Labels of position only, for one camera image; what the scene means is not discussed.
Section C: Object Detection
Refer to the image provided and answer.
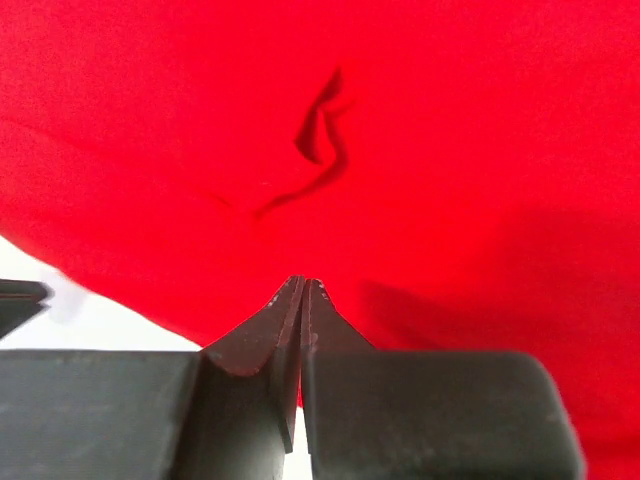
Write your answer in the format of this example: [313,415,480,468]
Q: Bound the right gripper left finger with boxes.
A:
[1,276,304,479]

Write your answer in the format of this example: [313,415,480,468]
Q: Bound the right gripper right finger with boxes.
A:
[301,280,585,479]

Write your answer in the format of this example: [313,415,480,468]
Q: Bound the red t shirt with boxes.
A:
[1,1,639,479]

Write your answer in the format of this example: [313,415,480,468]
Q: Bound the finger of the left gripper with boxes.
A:
[0,279,51,339]

